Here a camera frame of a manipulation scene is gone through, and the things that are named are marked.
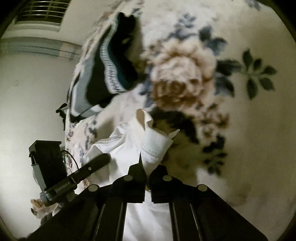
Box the white t-shirt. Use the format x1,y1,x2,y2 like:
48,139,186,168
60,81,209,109
82,109,180,240

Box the striped folded garment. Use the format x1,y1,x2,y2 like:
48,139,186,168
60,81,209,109
69,12,138,121

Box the left green curtain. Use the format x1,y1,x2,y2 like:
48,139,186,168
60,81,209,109
1,37,82,61

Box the floral bed blanket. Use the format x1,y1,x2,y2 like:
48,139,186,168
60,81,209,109
65,1,295,239

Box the barred window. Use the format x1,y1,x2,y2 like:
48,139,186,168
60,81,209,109
16,0,71,26

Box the black camera box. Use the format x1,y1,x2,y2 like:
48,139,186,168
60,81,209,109
29,140,67,192

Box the black cable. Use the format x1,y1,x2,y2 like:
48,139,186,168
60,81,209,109
60,150,79,171

